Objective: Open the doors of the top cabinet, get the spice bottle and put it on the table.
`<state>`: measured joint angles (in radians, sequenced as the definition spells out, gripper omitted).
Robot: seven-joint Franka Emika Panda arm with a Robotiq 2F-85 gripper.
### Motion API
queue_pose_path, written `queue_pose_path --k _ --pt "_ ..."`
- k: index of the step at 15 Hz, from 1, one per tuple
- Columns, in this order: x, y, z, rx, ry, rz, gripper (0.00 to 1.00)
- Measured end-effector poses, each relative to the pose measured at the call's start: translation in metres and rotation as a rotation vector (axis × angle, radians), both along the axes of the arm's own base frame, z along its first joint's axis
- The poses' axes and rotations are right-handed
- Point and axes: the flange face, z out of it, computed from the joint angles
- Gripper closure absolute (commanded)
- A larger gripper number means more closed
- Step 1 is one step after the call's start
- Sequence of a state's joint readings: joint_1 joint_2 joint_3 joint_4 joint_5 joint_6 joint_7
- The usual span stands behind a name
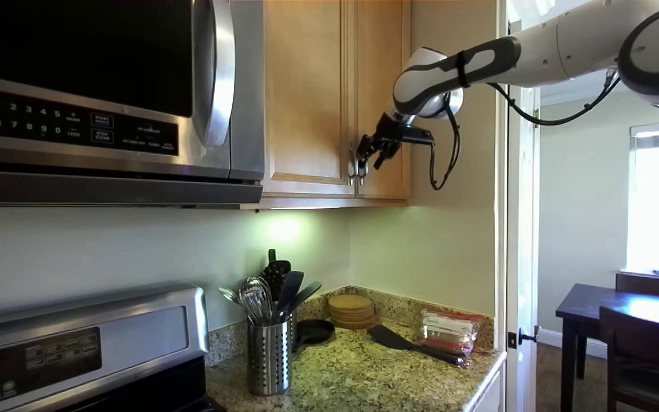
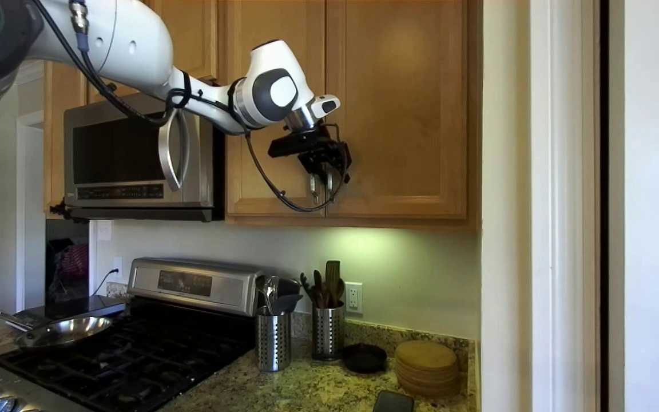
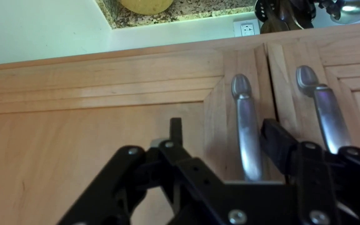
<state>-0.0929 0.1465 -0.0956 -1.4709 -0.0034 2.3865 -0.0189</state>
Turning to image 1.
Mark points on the stainless steel stove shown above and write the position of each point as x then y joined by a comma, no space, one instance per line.
137,336

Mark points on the perforated steel utensil holder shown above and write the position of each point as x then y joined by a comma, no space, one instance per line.
269,358

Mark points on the stainless steel microwave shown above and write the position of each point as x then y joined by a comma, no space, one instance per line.
78,54

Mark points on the steel serving spoon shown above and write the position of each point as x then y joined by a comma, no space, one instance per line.
253,296

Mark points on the white door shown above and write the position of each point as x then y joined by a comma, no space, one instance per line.
524,266

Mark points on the dark wooden chair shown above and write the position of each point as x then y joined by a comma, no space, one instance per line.
650,288
650,358

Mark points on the clear plastic food bag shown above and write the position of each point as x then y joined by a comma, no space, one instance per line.
446,334

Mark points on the light wood cabinet body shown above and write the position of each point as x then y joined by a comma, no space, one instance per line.
308,205

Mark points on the black round dish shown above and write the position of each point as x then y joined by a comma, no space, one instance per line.
316,334

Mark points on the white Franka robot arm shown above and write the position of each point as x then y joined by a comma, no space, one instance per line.
573,46

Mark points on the dark wooden table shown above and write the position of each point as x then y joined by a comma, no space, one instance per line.
583,306

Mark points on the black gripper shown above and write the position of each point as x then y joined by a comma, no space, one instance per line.
399,137

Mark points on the black spatula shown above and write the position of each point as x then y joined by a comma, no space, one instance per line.
388,337

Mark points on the black kitchen utensil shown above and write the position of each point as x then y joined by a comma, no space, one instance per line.
293,290

